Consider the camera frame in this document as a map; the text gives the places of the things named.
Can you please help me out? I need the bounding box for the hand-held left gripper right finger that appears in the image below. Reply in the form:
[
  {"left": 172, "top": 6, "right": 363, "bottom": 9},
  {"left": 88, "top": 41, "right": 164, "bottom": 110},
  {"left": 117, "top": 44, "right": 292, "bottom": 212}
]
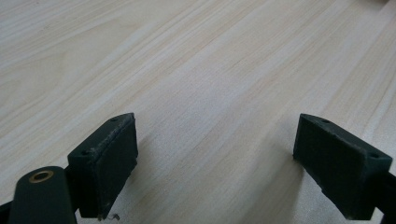
[{"left": 292, "top": 113, "right": 393, "bottom": 221}]

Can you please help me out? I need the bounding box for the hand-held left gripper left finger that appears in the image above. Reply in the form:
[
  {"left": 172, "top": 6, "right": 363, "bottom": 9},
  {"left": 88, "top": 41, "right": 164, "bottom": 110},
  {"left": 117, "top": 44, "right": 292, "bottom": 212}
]
[{"left": 66, "top": 112, "right": 139, "bottom": 221}]

